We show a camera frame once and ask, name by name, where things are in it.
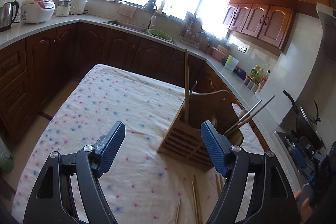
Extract pink basin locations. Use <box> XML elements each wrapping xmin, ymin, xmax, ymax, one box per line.
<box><xmin>211</xmin><ymin>47</ymin><xmax>228</xmax><ymax>62</ymax></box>

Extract white red rice cooker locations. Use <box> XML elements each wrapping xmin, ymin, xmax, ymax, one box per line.
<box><xmin>21</xmin><ymin>0</ymin><xmax>55</xmax><ymax>24</ymax></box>

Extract white floral tablecloth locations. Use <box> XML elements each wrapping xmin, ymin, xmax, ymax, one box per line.
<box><xmin>12</xmin><ymin>65</ymin><xmax>264</xmax><ymax>223</ymax></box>

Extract yellow detergent bottle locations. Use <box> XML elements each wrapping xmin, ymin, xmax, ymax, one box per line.
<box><xmin>157</xmin><ymin>0</ymin><xmax>165</xmax><ymax>14</ymax></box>

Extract steel electric kettle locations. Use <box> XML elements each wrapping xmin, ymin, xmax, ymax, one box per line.
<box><xmin>0</xmin><ymin>1</ymin><xmax>19</xmax><ymax>32</ymax></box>

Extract range hood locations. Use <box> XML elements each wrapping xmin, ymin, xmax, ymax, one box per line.
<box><xmin>316</xmin><ymin>3</ymin><xmax>336</xmax><ymax>64</ymax></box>

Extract gas stove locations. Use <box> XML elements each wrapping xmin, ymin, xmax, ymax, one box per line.
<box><xmin>274</xmin><ymin>131</ymin><xmax>332</xmax><ymax>184</ymax></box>

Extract green colander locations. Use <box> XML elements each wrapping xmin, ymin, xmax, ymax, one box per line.
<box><xmin>147</xmin><ymin>29</ymin><xmax>173</xmax><ymax>42</ymax></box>

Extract hanging dish cloth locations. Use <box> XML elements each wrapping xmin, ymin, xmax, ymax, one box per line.
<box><xmin>117</xmin><ymin>4</ymin><xmax>137</xmax><ymax>19</ymax></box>

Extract green lid white container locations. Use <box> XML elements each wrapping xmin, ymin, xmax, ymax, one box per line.
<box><xmin>224</xmin><ymin>55</ymin><xmax>239</xmax><ymax>72</ymax></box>

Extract large white rice cooker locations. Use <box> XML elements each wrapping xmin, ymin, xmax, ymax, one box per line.
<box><xmin>70</xmin><ymin>0</ymin><xmax>87</xmax><ymax>15</ymax></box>

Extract oil bottles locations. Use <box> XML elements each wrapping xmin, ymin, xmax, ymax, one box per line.
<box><xmin>248</xmin><ymin>65</ymin><xmax>270</xmax><ymax>86</ymax></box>

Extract wooden chopstick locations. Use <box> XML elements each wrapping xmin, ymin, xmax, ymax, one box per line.
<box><xmin>225</xmin><ymin>96</ymin><xmax>275</xmax><ymax>135</ymax></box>
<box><xmin>215</xmin><ymin>174</ymin><xmax>222</xmax><ymax>197</ymax></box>
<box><xmin>184</xmin><ymin>49</ymin><xmax>190</xmax><ymax>123</ymax></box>
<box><xmin>193</xmin><ymin>175</ymin><xmax>203</xmax><ymax>224</ymax></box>

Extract dish drying rack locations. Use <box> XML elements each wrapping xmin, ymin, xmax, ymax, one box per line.
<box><xmin>179</xmin><ymin>11</ymin><xmax>209</xmax><ymax>49</ymax></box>

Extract small white cooker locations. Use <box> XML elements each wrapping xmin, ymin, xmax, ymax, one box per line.
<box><xmin>56</xmin><ymin>0</ymin><xmax>72</xmax><ymax>17</ymax></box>

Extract person's right hand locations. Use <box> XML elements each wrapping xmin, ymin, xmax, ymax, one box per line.
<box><xmin>299</xmin><ymin>198</ymin><xmax>313</xmax><ymax>223</ymax></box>

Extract curved sink faucet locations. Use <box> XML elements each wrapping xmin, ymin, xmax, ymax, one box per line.
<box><xmin>141</xmin><ymin>1</ymin><xmax>158</xmax><ymax>30</ymax></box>

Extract spice jar set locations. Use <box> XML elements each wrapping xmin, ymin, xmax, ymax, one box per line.
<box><xmin>243</xmin><ymin>76</ymin><xmax>261</xmax><ymax>94</ymax></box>

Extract black wok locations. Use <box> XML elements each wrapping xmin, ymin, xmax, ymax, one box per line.
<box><xmin>283</xmin><ymin>90</ymin><xmax>326</xmax><ymax>150</ymax></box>

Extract wooden utensil holder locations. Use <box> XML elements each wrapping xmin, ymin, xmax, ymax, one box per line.
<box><xmin>157</xmin><ymin>90</ymin><xmax>244</xmax><ymax>172</ymax></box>

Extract silver spoon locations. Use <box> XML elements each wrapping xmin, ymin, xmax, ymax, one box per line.
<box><xmin>239</xmin><ymin>110</ymin><xmax>247</xmax><ymax>119</ymax></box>

